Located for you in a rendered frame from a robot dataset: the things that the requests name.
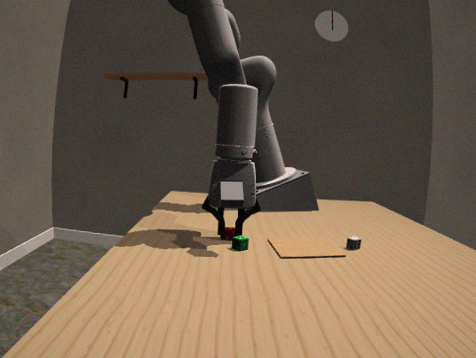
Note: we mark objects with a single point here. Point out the tan textured mat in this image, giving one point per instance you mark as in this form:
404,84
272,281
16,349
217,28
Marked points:
305,248

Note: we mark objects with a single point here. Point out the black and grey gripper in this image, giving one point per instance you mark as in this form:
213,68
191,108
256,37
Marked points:
223,169

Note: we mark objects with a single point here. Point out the dark red die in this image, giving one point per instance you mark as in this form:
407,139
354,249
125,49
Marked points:
229,233

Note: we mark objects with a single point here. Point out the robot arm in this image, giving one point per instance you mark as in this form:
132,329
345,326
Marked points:
239,103

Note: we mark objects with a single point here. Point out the green die with white pips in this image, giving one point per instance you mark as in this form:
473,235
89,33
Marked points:
240,243

